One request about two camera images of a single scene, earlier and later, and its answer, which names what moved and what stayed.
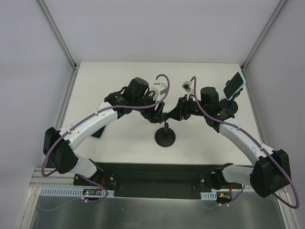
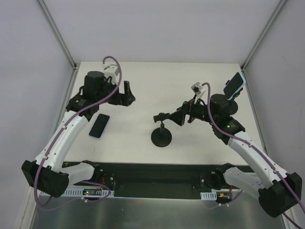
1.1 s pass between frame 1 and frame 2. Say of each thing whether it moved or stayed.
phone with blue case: stayed
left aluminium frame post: stayed
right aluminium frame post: stayed
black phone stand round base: moved
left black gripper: moved
